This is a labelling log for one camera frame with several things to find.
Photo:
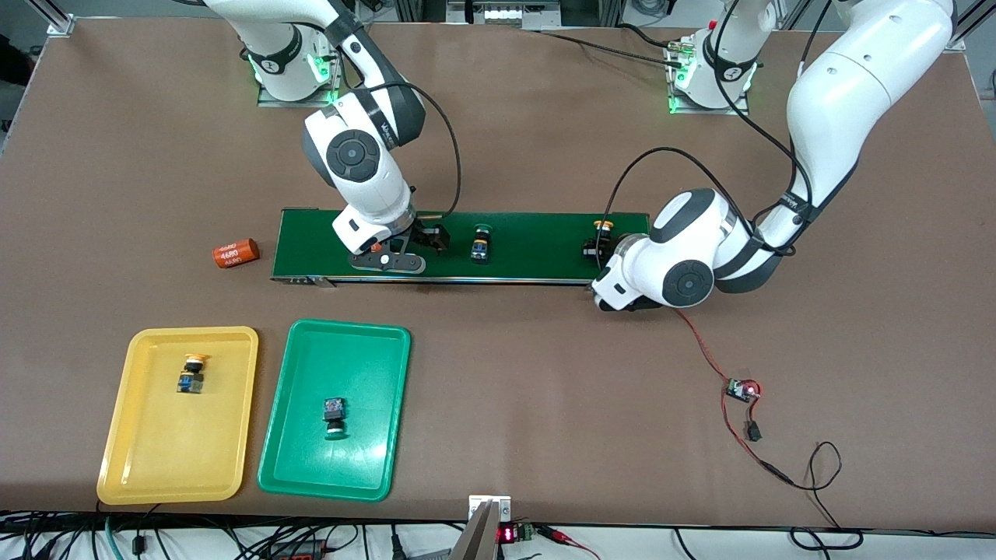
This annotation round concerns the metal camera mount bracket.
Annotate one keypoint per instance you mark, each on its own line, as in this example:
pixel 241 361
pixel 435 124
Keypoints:
pixel 486 529

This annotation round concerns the green plastic tray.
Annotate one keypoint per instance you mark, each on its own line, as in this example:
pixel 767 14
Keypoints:
pixel 366 467

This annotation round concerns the yellow push button switch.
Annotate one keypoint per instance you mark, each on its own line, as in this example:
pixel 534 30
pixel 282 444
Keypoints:
pixel 192 373
pixel 604 226

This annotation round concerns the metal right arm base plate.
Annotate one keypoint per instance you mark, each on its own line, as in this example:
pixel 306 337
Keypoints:
pixel 338 78

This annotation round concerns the aluminium corner profile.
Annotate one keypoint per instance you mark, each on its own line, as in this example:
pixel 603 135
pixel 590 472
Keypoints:
pixel 58 23
pixel 961 39

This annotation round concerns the yellow plastic tray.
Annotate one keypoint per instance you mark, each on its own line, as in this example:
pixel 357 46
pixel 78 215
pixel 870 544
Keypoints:
pixel 179 451

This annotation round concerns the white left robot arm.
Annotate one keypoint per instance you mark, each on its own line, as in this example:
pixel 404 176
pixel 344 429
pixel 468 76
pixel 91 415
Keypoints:
pixel 840 93

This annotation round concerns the red clip lead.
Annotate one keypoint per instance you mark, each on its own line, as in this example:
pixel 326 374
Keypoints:
pixel 556 534

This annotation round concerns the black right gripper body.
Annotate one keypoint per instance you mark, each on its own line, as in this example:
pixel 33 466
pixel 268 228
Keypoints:
pixel 425 232

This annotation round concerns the aluminium frame rack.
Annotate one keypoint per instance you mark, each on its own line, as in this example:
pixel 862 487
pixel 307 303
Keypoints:
pixel 591 12

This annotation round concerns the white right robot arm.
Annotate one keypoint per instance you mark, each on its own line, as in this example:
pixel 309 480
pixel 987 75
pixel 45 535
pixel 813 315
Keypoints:
pixel 354 155

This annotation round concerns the green push button switch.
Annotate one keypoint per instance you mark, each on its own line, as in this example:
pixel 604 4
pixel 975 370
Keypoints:
pixel 482 245
pixel 334 416

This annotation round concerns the red digit display module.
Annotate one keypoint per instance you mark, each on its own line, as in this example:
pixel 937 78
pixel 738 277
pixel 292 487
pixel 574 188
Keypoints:
pixel 507 533

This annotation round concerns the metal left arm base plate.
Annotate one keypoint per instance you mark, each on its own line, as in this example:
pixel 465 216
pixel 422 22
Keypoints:
pixel 708 111

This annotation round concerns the green conveyor belt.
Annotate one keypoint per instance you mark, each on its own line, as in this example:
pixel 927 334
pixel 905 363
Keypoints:
pixel 529 260

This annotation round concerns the small green circuit board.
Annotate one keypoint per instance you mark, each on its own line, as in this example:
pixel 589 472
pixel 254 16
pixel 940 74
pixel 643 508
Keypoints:
pixel 739 390

